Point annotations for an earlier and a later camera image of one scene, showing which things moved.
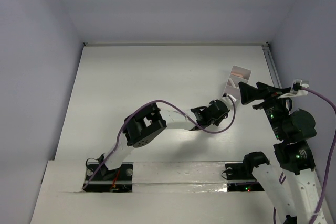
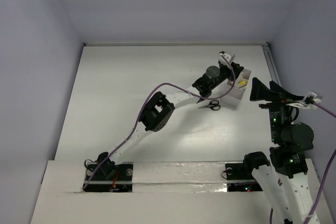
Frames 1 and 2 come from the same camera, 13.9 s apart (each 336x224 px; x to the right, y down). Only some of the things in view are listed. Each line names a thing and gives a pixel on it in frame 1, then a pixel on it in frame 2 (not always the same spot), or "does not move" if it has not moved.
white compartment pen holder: [238, 74] does not move
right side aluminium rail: [271, 67] does not move
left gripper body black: [220, 104] → [234, 70]
